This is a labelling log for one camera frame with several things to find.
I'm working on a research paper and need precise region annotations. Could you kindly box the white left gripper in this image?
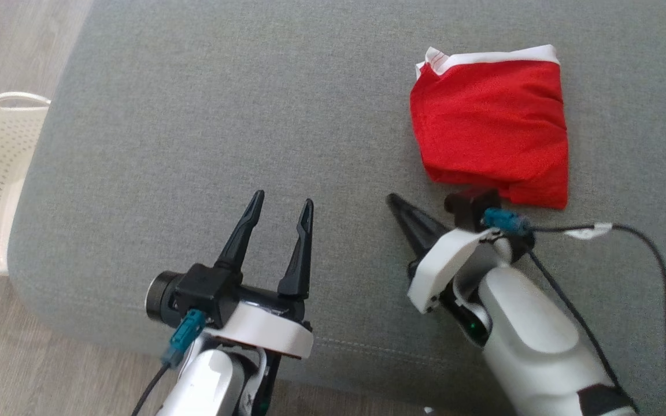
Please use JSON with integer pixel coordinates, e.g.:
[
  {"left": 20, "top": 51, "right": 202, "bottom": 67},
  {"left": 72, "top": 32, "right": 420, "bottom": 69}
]
[{"left": 206, "top": 190, "right": 315, "bottom": 360}]

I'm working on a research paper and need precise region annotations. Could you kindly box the grey sofa seat cushion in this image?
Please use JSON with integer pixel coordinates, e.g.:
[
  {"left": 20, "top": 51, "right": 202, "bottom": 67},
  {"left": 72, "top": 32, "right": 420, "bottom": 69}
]
[{"left": 8, "top": 0, "right": 666, "bottom": 416}]

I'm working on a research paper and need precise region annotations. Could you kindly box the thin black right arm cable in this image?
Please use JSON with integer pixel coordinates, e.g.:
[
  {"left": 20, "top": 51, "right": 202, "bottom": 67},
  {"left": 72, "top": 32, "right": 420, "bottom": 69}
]
[{"left": 525, "top": 248, "right": 628, "bottom": 399}]

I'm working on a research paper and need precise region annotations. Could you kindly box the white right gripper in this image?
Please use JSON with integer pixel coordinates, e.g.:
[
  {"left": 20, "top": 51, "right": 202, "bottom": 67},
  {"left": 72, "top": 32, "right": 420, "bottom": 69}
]
[{"left": 387, "top": 194, "right": 511, "bottom": 315}]

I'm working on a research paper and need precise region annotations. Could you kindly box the red and white shirt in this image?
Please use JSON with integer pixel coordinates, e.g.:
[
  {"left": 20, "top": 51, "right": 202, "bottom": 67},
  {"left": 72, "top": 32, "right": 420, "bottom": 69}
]
[{"left": 409, "top": 44, "right": 569, "bottom": 210}]

